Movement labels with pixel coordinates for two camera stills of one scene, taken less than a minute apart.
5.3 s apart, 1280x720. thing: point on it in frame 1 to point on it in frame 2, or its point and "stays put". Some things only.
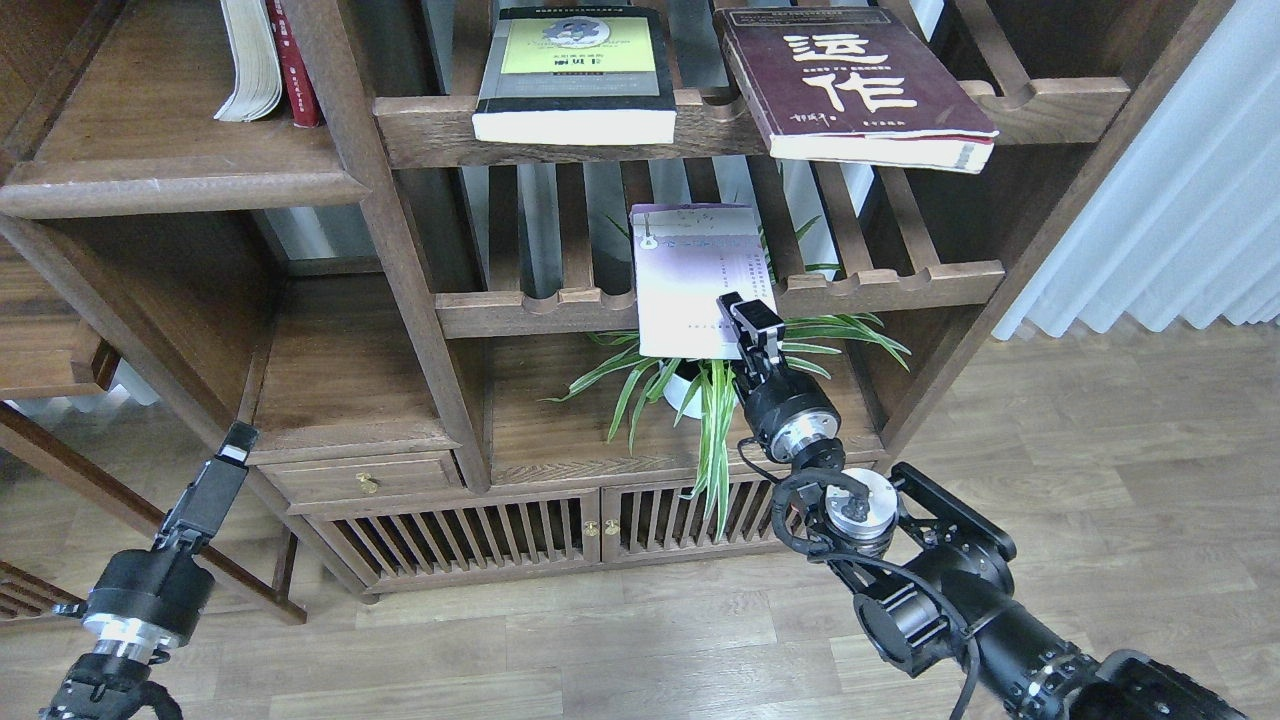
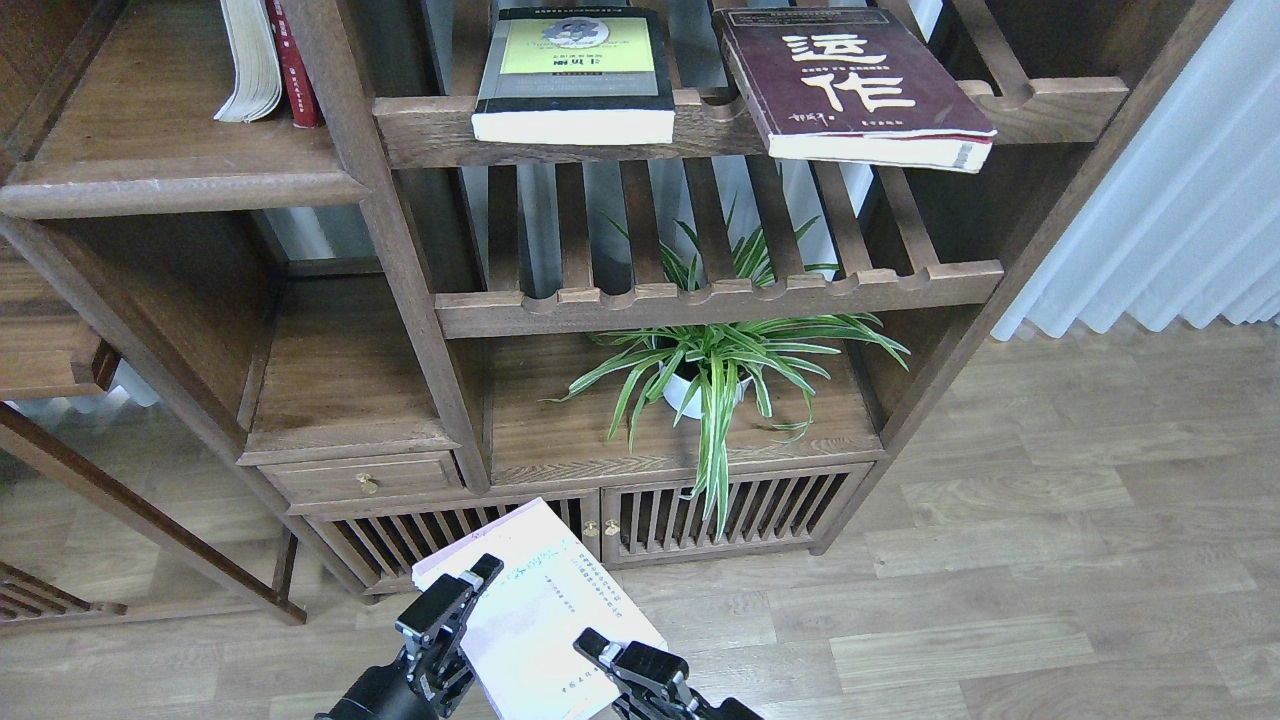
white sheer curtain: x=1187 y=222 stays put
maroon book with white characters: x=852 y=84 stays put
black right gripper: x=787 y=412 to x=652 y=683
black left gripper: x=145 y=601 to x=430 y=676
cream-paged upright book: x=258 y=63 stays put
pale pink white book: x=686 y=256 to x=521 y=631
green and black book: x=577 y=75 stays put
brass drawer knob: x=367 y=484 stays put
